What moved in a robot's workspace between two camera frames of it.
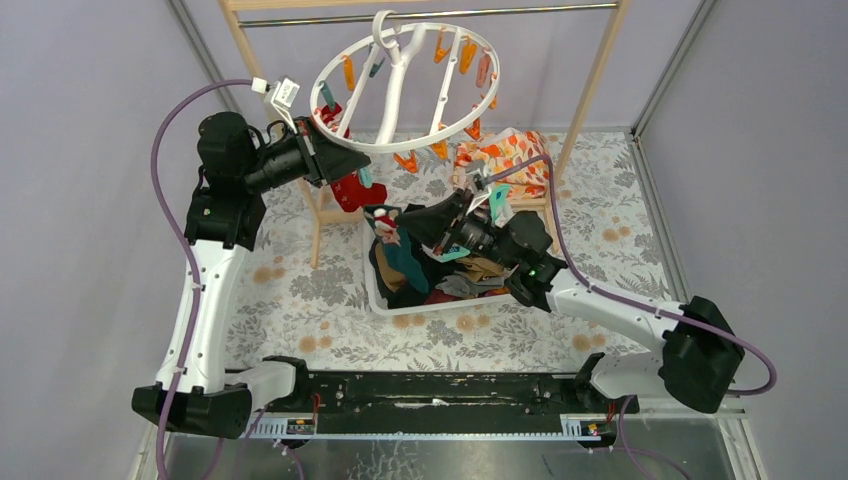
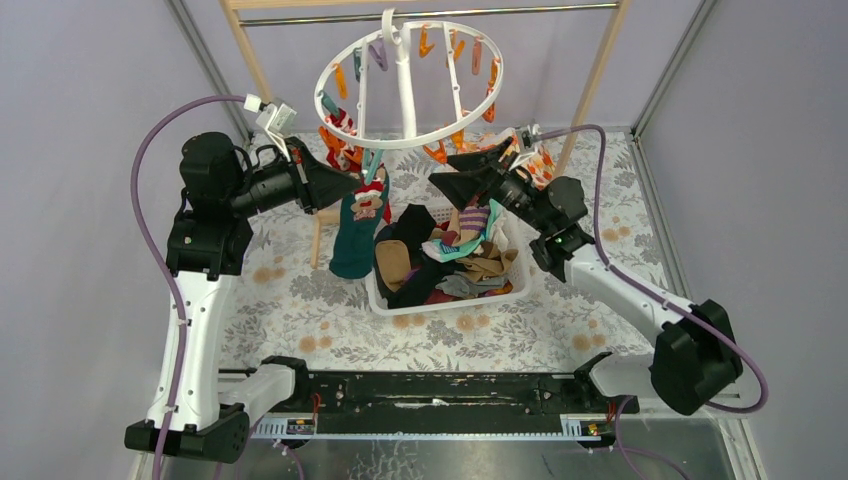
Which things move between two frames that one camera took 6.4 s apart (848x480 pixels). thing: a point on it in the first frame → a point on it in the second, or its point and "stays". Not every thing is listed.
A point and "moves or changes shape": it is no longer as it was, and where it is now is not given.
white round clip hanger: (404, 84) moves or changes shape
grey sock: (462, 285) stays
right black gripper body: (471, 234) → (504, 186)
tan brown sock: (480, 268) stays
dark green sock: (396, 246) → (359, 216)
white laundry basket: (423, 308) stays
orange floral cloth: (501, 150) stays
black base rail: (442, 406) stays
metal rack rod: (432, 14) stays
